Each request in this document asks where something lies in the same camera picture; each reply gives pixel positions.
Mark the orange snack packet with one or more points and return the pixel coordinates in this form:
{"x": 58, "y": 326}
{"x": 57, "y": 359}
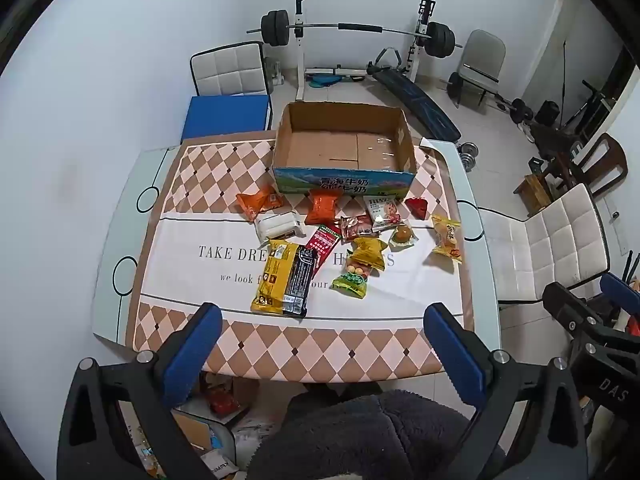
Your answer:
{"x": 257, "y": 202}

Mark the grey folding chair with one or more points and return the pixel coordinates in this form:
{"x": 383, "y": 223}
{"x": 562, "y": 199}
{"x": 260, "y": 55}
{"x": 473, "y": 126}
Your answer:
{"x": 482, "y": 55}

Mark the black exercise machine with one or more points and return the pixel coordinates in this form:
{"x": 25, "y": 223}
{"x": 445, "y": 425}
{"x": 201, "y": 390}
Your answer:
{"x": 592, "y": 105}

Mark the open cardboard box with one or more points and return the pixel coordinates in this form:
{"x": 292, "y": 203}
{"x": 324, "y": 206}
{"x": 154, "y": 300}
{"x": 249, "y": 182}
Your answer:
{"x": 195, "y": 432}

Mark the slim red snack packet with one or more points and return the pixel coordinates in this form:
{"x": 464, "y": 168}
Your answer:
{"x": 322, "y": 242}

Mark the clear bun packet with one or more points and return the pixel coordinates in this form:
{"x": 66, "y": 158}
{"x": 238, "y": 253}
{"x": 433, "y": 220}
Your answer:
{"x": 402, "y": 235}

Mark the black speaker box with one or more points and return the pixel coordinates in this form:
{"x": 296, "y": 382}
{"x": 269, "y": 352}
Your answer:
{"x": 547, "y": 112}

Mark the red triangular snack packet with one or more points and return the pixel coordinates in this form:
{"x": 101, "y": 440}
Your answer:
{"x": 417, "y": 206}

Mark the black weight bench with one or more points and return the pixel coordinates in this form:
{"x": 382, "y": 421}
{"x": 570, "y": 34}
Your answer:
{"x": 425, "y": 107}

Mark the chrome dumbbell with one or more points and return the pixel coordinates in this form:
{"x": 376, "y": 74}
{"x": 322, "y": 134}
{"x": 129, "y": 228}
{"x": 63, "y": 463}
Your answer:
{"x": 467, "y": 155}

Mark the white glass table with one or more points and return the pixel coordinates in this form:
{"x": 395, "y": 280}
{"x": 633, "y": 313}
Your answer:
{"x": 125, "y": 220}

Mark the white cookie packet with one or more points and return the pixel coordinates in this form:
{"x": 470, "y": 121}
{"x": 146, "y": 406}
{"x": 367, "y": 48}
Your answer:
{"x": 380, "y": 207}

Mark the blue round pad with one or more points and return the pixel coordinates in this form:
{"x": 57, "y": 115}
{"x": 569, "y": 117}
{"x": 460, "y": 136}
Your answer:
{"x": 322, "y": 81}

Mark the yellow and black snack bag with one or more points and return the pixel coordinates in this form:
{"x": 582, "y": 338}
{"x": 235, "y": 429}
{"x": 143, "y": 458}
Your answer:
{"x": 280, "y": 275}

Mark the white quilted chair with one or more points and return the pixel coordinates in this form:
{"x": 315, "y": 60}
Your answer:
{"x": 230, "y": 70}
{"x": 550, "y": 240}

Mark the white barbell rack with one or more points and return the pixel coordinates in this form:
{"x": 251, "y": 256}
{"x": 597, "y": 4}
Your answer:
{"x": 299, "y": 55}

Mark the black dumbbell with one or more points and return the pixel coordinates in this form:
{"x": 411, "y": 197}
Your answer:
{"x": 517, "y": 109}

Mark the checkered tablecloth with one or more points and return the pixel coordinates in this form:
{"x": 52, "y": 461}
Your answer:
{"x": 200, "y": 270}

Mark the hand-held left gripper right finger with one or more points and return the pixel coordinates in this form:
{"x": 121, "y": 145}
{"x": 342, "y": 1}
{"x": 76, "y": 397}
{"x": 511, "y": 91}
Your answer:
{"x": 452, "y": 350}

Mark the dark wooden chair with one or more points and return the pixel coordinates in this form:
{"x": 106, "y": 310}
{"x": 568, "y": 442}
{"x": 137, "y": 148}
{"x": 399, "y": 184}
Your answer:
{"x": 607, "y": 160}

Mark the grey fleece clothing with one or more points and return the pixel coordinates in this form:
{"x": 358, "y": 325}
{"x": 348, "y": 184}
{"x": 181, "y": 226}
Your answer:
{"x": 360, "y": 440}

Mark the barbell with black plates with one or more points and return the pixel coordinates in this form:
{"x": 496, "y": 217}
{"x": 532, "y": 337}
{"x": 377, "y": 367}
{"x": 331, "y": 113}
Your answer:
{"x": 277, "y": 27}

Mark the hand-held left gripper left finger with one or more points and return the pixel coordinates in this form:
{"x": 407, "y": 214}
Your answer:
{"x": 192, "y": 350}

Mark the yellow chip packet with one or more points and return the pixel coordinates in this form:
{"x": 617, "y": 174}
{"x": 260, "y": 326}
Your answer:
{"x": 370, "y": 252}

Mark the small wooden stool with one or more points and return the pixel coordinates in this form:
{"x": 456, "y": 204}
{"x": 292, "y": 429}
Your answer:
{"x": 532, "y": 190}

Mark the orange-red foil snack packet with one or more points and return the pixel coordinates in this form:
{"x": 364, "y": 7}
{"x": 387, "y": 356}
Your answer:
{"x": 322, "y": 207}

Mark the yellow pastry packet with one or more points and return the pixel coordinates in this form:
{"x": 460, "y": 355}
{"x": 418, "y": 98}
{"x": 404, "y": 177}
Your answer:
{"x": 446, "y": 240}

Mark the printed cardboard box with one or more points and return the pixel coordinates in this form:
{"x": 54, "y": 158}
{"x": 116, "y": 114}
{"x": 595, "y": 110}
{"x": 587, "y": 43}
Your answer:
{"x": 345, "y": 150}

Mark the green snack packet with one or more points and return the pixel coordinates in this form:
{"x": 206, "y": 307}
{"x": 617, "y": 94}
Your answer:
{"x": 350, "y": 282}

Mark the white snack packet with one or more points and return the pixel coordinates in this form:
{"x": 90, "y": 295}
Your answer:
{"x": 277, "y": 225}

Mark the brown snack packet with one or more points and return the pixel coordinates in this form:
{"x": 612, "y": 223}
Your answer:
{"x": 356, "y": 226}

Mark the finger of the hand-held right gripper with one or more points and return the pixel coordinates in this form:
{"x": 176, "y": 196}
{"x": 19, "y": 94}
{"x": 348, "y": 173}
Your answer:
{"x": 620, "y": 287}
{"x": 570, "y": 305}

